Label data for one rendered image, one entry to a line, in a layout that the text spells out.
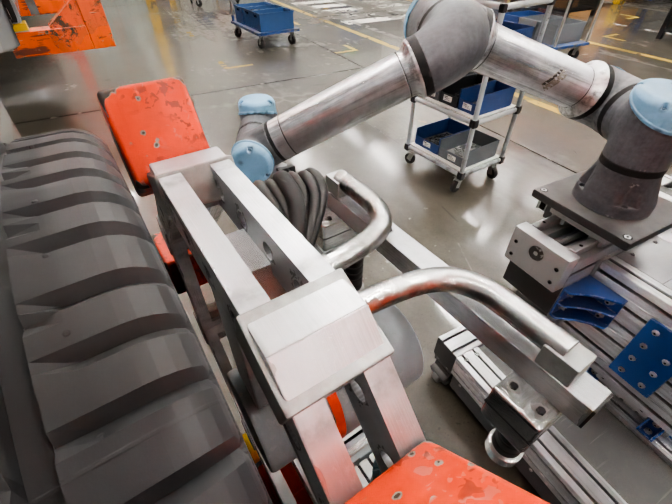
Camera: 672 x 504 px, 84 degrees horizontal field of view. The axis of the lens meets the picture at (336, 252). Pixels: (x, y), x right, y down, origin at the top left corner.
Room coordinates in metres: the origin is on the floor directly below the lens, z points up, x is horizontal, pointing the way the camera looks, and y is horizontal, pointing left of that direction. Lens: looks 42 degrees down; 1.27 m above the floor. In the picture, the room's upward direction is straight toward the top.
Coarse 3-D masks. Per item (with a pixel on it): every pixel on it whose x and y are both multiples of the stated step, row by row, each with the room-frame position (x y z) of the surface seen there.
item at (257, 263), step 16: (240, 240) 0.22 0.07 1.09; (240, 256) 0.20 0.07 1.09; (256, 256) 0.20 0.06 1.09; (256, 272) 0.18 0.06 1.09; (272, 288) 0.19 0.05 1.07; (224, 320) 0.20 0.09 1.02; (240, 352) 0.17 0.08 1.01; (240, 368) 0.19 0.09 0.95; (256, 384) 0.17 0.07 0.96; (256, 400) 0.17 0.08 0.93
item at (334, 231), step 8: (328, 208) 0.46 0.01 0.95; (328, 216) 0.44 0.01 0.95; (336, 216) 0.44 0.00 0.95; (328, 224) 0.42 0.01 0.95; (336, 224) 0.43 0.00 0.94; (344, 224) 0.43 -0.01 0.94; (320, 232) 0.42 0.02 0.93; (328, 232) 0.42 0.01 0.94; (336, 232) 0.43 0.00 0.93; (344, 232) 0.44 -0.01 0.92; (352, 232) 0.44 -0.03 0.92; (320, 240) 0.42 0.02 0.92; (328, 240) 0.42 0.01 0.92; (336, 240) 0.43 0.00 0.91; (344, 240) 0.44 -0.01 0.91; (328, 248) 0.42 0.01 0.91
